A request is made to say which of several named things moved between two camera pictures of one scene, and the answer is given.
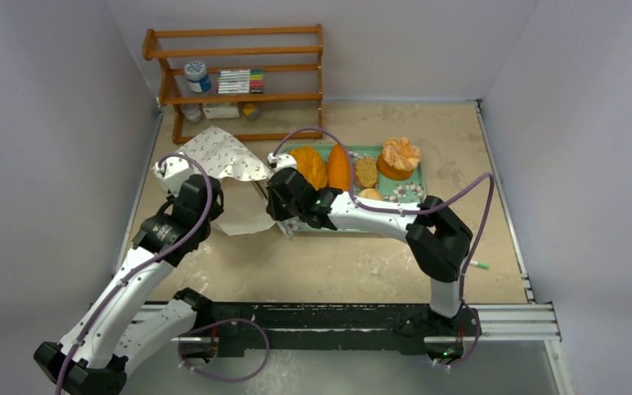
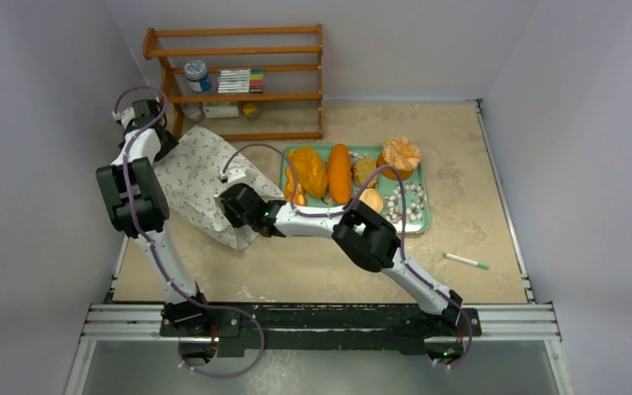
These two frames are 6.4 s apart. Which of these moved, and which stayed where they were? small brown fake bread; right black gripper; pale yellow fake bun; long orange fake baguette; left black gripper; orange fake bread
Moved: left black gripper; right black gripper
Stayed: long orange fake baguette; orange fake bread; pale yellow fake bun; small brown fake bread
